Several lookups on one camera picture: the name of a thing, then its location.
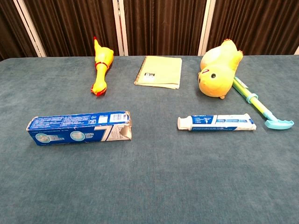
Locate yellow rubber chicken toy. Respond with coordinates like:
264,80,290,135
90,36,114,97

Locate blue cardboard box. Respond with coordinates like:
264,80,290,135
26,110,133,147

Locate green blue toy water pump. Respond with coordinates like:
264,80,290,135
232,76,295,130

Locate white blue toothpaste tube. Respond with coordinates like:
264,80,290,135
177,112,257,132

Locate yellow plush chick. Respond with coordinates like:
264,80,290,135
198,39,244,100

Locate dark brown pleated curtain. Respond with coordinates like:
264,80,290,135
0,0,299,61

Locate teal velvet tablecloth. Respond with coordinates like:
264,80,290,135
0,55,299,224

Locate yellow spiral notebook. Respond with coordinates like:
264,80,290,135
134,56,183,90

